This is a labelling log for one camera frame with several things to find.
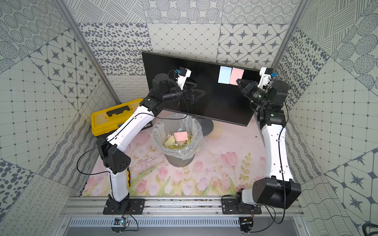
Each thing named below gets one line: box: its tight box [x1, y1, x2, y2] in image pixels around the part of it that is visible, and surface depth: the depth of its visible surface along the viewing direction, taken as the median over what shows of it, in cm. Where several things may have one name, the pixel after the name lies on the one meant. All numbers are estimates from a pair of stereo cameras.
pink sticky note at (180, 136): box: [173, 131, 189, 142], surface depth 81 cm
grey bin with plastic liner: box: [152, 113, 204, 168], surface depth 80 cm
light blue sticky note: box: [218, 65, 233, 85], surface depth 66 cm
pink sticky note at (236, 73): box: [229, 67, 245, 86], surface depth 66 cm
